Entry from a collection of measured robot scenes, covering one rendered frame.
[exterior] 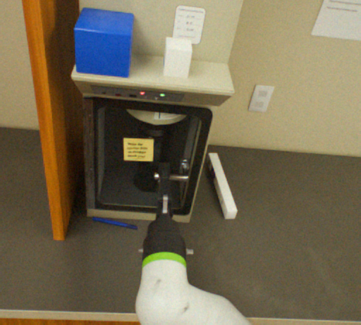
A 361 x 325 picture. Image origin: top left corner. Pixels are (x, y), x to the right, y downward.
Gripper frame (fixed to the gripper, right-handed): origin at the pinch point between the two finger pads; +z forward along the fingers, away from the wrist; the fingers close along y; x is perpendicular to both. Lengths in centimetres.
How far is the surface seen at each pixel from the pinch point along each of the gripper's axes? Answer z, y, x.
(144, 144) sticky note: 4.1, 6.9, 5.3
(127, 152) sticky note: 4.2, 3.9, 9.6
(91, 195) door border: 4.3, -13.4, 20.2
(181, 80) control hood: -4.0, 31.2, -1.7
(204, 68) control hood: 2.1, 31.0, -6.9
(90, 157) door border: 4.3, 1.5, 19.4
